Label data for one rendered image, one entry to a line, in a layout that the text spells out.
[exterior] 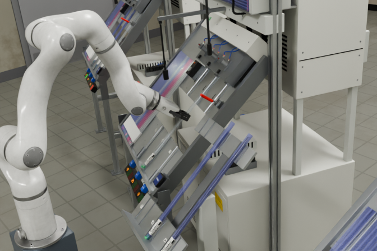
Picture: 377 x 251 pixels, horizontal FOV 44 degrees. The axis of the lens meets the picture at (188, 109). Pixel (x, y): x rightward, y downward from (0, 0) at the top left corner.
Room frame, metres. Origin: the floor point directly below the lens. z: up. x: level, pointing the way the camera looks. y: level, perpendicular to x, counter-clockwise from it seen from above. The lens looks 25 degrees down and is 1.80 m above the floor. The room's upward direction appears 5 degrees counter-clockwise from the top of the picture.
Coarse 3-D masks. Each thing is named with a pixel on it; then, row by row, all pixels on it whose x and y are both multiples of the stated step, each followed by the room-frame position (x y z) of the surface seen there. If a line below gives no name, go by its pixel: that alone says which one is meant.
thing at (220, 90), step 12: (192, 36) 2.34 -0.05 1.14; (204, 36) 2.24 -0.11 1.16; (192, 48) 2.24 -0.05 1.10; (192, 60) 2.15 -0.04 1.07; (204, 72) 1.98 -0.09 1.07; (192, 84) 1.99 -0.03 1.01; (204, 84) 1.91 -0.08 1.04; (216, 84) 1.84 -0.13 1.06; (192, 96) 1.91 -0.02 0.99; (216, 96) 1.77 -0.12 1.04; (228, 96) 1.71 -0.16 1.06; (204, 108) 1.77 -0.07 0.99; (216, 108) 1.71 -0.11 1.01
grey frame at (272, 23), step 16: (208, 0) 2.21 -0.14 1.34; (272, 0) 1.67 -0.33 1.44; (240, 16) 1.87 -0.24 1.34; (256, 16) 1.73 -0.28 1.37; (272, 16) 1.67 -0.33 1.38; (272, 32) 1.67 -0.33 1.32; (272, 48) 1.67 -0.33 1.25; (272, 64) 1.67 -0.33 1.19; (272, 80) 1.67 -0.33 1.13; (272, 96) 1.67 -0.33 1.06; (272, 112) 1.67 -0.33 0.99; (272, 128) 1.67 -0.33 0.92; (272, 144) 1.67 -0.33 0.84; (128, 160) 2.23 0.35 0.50; (272, 160) 1.68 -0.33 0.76; (272, 176) 1.68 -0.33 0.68; (272, 192) 1.68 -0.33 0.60; (272, 208) 1.68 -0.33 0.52; (272, 224) 1.68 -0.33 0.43; (272, 240) 1.68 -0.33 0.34
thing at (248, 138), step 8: (248, 136) 1.34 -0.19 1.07; (240, 152) 1.32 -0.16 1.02; (232, 160) 1.31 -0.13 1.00; (224, 168) 1.30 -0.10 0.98; (216, 184) 1.28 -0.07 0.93; (208, 192) 1.27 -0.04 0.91; (200, 200) 1.27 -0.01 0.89; (192, 208) 1.26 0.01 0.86; (192, 216) 1.25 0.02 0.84; (184, 224) 1.23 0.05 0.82; (176, 232) 1.23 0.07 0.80
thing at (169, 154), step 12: (156, 120) 1.99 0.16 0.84; (144, 132) 1.99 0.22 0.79; (156, 132) 1.91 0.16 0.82; (168, 132) 1.85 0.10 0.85; (144, 144) 1.92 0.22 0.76; (156, 144) 1.84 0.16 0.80; (168, 144) 1.77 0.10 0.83; (144, 156) 1.84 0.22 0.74; (156, 156) 1.77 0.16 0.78; (168, 156) 1.70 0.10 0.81; (180, 156) 1.64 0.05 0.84; (144, 168) 1.75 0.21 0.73; (156, 168) 1.70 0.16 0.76; (168, 168) 1.64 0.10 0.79
